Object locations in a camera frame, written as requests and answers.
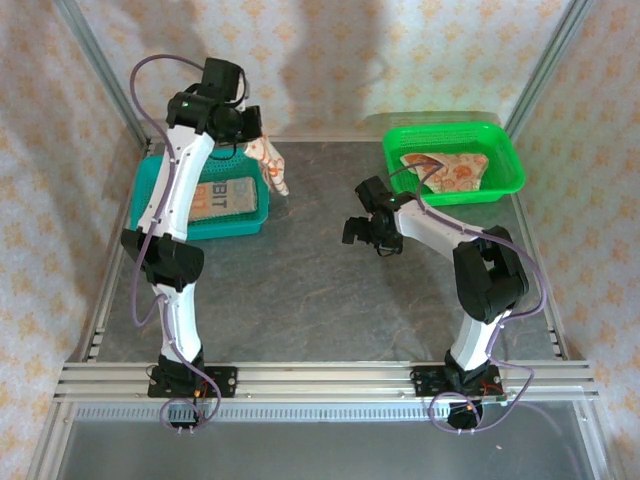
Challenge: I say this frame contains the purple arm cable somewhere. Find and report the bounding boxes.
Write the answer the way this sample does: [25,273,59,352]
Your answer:
[387,163,547,435]
[130,53,225,437]

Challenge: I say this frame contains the orange and cream flower towel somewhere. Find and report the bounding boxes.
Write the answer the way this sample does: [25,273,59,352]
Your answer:
[243,134,292,198]

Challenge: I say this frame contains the teal plastic basket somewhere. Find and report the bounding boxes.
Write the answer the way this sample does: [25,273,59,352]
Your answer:
[129,145,272,242]

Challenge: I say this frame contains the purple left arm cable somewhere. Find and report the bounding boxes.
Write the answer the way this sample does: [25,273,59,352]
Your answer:
[130,53,225,437]

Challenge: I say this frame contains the green plastic basket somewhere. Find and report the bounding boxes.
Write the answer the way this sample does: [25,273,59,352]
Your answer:
[381,122,526,209]

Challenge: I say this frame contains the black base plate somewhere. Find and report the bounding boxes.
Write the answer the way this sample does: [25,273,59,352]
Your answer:
[409,365,507,401]
[147,365,238,400]

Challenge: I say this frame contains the grey slotted cable duct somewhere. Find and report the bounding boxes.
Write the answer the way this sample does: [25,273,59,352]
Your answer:
[74,405,584,422]

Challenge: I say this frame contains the aluminium frame post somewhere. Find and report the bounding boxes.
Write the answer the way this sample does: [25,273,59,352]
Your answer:
[503,0,596,135]
[54,0,151,146]

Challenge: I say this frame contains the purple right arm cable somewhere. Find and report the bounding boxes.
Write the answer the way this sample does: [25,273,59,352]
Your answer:
[387,163,547,435]

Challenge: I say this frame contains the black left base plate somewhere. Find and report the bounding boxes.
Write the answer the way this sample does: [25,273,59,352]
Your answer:
[147,365,238,400]

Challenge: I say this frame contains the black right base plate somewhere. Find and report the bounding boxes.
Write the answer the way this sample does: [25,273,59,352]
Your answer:
[409,365,507,401]

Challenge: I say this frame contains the cream towel orange cartoon figures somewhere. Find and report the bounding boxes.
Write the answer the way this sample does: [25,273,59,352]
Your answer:
[398,152,490,195]

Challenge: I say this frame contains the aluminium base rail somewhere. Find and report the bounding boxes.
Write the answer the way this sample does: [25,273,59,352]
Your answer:
[53,360,600,402]

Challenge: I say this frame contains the grey metal panel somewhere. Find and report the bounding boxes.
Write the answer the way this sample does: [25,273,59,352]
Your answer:
[29,418,611,480]

